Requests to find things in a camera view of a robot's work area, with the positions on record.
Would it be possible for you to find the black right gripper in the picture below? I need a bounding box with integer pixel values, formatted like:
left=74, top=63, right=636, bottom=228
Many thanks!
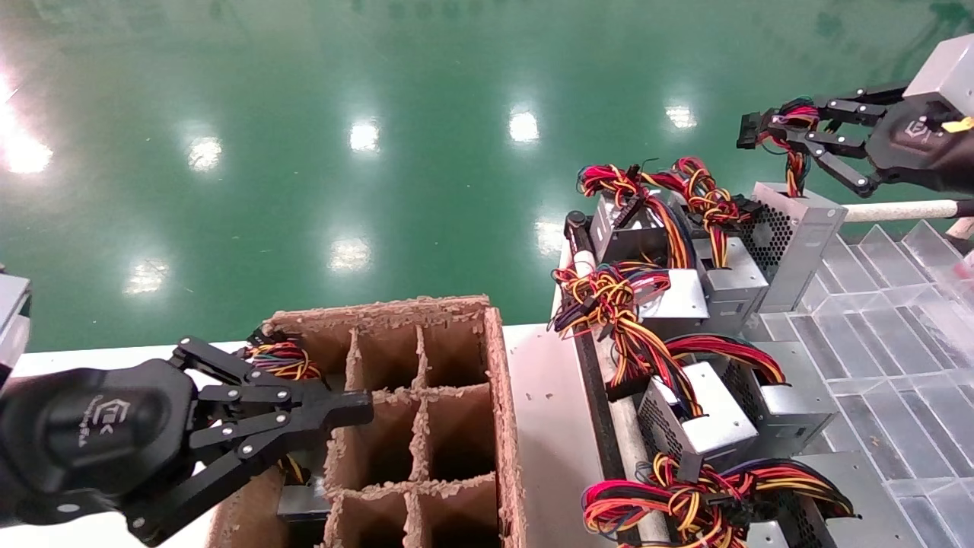
left=769, top=85, right=974, bottom=197

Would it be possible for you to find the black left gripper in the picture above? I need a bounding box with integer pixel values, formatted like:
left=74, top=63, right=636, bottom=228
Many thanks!
left=0, top=337, right=374, bottom=545

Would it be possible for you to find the clear acrylic divider tray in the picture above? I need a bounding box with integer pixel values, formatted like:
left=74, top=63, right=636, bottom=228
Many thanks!
left=742, top=221, right=974, bottom=548

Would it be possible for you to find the brown cardboard divider box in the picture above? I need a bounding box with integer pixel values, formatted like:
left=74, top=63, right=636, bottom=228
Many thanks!
left=205, top=295, right=527, bottom=548

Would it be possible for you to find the gray right wrist camera box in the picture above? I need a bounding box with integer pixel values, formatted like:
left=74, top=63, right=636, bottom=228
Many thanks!
left=904, top=34, right=974, bottom=116

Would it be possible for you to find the gray wrist camera box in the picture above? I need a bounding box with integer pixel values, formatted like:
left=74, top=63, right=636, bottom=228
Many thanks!
left=0, top=274, right=33, bottom=385
left=904, top=34, right=974, bottom=116

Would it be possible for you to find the gray left wrist camera box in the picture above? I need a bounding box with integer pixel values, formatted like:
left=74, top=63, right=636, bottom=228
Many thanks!
left=0, top=274, right=33, bottom=385

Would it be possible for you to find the black cart frame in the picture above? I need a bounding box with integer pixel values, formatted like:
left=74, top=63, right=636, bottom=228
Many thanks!
left=575, top=331, right=636, bottom=547

